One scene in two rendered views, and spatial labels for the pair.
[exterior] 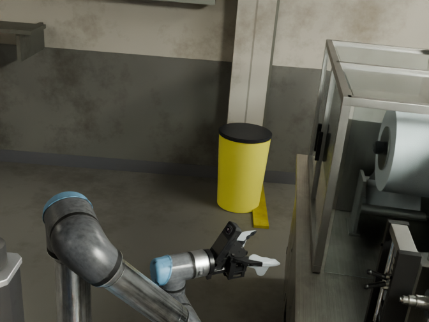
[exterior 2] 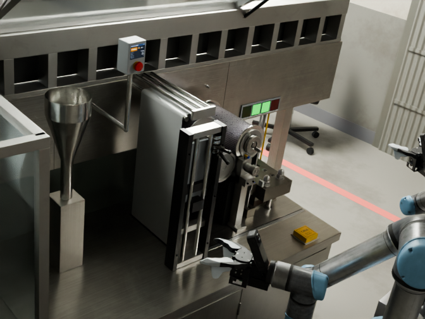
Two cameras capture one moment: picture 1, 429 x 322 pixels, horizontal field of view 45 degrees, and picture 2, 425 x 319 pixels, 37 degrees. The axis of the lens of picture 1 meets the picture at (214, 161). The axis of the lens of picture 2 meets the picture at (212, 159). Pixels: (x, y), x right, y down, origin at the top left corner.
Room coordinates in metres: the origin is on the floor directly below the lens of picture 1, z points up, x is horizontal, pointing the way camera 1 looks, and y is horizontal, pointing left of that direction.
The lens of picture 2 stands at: (2.50, 0.75, 2.33)
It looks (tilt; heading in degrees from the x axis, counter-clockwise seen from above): 28 degrees down; 219
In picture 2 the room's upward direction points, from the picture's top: 8 degrees clockwise
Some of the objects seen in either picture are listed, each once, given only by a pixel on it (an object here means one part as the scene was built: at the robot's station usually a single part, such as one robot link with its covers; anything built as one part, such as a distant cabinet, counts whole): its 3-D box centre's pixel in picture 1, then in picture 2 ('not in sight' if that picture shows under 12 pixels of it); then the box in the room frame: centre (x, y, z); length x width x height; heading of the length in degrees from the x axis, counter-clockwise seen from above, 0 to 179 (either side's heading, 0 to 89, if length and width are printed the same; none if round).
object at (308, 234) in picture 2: not in sight; (305, 233); (0.57, -0.27, 0.91); 0.07 x 0.07 x 0.02; 83
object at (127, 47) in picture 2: not in sight; (133, 56); (1.25, -0.62, 1.66); 0.07 x 0.07 x 0.10; 0
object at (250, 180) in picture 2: not in sight; (242, 194); (0.74, -0.49, 1.05); 0.06 x 0.05 x 0.31; 83
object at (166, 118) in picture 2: not in sight; (152, 163); (1.02, -0.72, 1.17); 0.34 x 0.05 x 0.54; 83
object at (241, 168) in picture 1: (241, 168); not in sight; (3.94, -0.23, 0.33); 0.43 x 0.42 x 0.66; 90
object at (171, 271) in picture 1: (172, 269); (307, 283); (1.18, 0.09, 1.21); 0.11 x 0.08 x 0.09; 116
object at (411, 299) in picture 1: (413, 301); not in sight; (0.96, -0.47, 1.33); 0.06 x 0.03 x 0.03; 83
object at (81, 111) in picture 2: not in sight; (67, 104); (1.41, -0.71, 1.50); 0.14 x 0.14 x 0.06
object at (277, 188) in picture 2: not in sight; (245, 169); (0.51, -0.66, 1.00); 0.40 x 0.16 x 0.06; 83
